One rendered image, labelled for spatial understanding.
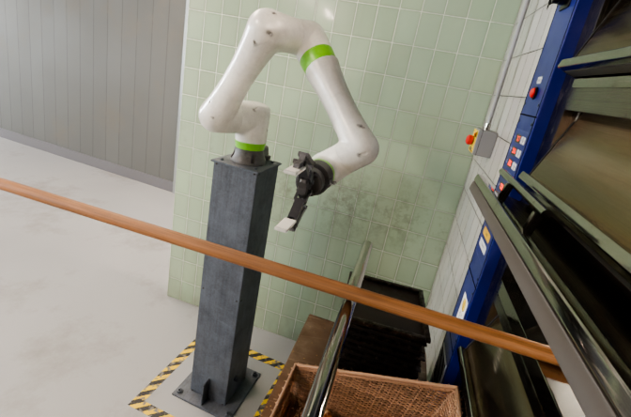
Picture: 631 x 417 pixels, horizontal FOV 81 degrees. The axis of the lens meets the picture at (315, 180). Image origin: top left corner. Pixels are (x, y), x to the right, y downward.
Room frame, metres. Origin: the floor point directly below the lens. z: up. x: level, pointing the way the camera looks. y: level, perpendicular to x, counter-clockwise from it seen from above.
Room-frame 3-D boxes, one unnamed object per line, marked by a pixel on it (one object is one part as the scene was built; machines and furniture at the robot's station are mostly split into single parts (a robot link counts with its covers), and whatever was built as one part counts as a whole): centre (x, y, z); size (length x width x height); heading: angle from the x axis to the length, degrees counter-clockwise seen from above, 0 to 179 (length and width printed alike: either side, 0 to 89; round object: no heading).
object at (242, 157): (1.55, 0.28, 1.23); 0.26 x 0.15 x 0.06; 164
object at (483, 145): (1.48, -0.62, 1.46); 0.10 x 0.07 x 0.10; 168
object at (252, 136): (1.48, 0.30, 1.36); 0.16 x 0.13 x 0.19; 135
